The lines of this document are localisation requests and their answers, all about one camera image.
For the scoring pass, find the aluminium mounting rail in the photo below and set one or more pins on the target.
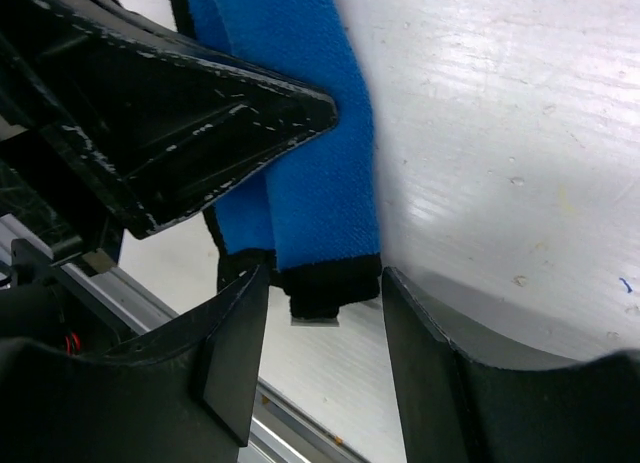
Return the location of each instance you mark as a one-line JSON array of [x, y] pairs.
[[63, 308]]

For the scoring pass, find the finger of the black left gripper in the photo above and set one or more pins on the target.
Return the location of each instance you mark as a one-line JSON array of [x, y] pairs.
[[105, 113]]

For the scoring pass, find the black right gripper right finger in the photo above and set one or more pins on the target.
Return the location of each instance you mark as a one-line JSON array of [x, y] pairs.
[[466, 393]]

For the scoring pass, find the blue microfiber towel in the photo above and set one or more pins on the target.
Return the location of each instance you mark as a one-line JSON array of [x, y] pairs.
[[311, 215]]

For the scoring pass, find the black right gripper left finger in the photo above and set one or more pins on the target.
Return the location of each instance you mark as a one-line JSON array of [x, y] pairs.
[[183, 392]]

